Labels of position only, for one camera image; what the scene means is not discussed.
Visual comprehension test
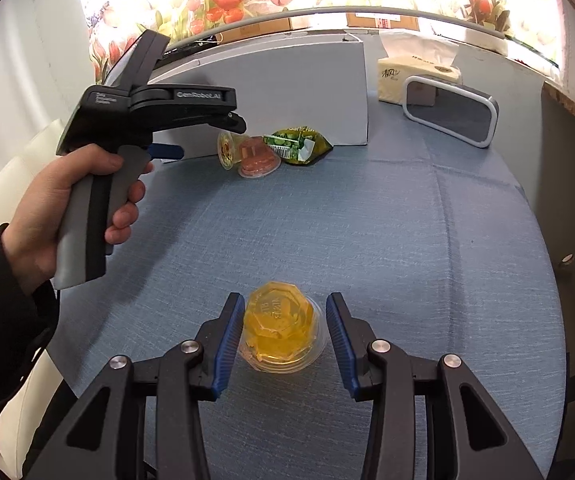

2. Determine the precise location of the person's left hand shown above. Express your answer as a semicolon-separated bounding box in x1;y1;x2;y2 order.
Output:
1;142;156;296

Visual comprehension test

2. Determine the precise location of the yellow lidded jelly cup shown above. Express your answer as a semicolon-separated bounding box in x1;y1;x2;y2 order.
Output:
217;131;248;170

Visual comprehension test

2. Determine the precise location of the dark red jelly cup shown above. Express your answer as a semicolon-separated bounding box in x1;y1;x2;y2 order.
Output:
239;136;281;179

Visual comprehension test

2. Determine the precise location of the white leather sofa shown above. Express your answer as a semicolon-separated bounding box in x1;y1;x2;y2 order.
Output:
0;120;74;479

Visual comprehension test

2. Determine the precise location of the green pea snack packet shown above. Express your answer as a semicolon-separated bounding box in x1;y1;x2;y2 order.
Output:
263;126;333;166

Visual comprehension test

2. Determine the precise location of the white cardboard box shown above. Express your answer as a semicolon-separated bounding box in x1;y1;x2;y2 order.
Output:
150;30;369;146

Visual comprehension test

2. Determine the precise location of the blue tablecloth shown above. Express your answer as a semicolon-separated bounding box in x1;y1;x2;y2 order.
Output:
49;106;565;470

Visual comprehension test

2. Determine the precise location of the brown cardboard box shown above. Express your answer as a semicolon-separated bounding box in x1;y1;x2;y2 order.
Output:
346;12;420;32

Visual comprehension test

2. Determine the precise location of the beige tissue box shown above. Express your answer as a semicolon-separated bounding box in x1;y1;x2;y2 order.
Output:
376;30;462;104

